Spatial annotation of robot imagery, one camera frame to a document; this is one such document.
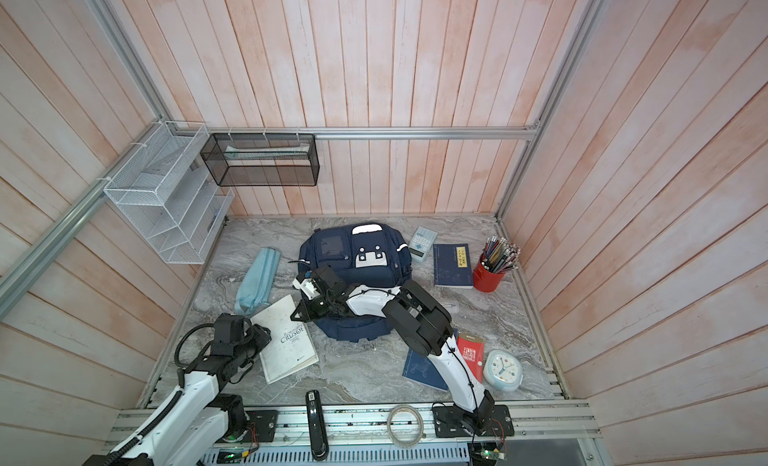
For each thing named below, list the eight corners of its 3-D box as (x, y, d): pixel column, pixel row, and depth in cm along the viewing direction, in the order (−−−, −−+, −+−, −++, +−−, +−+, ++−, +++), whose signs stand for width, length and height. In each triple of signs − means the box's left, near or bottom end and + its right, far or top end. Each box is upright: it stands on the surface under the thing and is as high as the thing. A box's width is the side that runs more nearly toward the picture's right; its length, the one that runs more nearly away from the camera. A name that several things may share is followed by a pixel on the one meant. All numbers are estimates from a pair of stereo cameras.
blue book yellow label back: (435, 288, 102) (436, 285, 100) (429, 247, 113) (430, 243, 111) (475, 288, 102) (477, 285, 100) (465, 247, 113) (467, 243, 111)
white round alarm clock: (487, 391, 81) (490, 388, 78) (478, 353, 88) (482, 349, 85) (523, 391, 81) (528, 388, 78) (512, 353, 88) (516, 349, 85)
